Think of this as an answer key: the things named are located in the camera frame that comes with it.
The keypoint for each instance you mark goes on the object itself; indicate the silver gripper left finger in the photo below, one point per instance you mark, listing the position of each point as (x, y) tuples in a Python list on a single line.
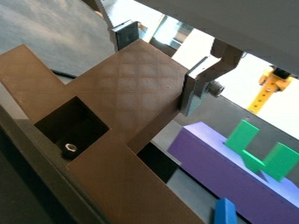
[(121, 26)]

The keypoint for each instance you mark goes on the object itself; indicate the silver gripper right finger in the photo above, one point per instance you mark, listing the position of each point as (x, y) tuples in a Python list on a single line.
[(200, 78)]

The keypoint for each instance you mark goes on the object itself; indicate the brown T-shaped block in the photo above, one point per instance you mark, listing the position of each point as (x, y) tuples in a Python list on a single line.
[(108, 112)]

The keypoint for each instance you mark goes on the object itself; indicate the yellow perforated stand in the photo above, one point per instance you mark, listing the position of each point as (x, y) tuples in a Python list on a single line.
[(273, 81)]

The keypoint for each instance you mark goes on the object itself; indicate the green U-shaped block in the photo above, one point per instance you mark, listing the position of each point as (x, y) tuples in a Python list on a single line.
[(275, 159)]

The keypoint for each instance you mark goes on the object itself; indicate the purple base block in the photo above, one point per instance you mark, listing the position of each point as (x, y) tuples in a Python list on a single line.
[(264, 201)]

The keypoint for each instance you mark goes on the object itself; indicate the blue peg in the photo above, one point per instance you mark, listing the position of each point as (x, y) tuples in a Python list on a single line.
[(224, 212)]

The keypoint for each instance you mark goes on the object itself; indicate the black angle bracket fixture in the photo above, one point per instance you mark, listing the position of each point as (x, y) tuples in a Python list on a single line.
[(37, 193)]

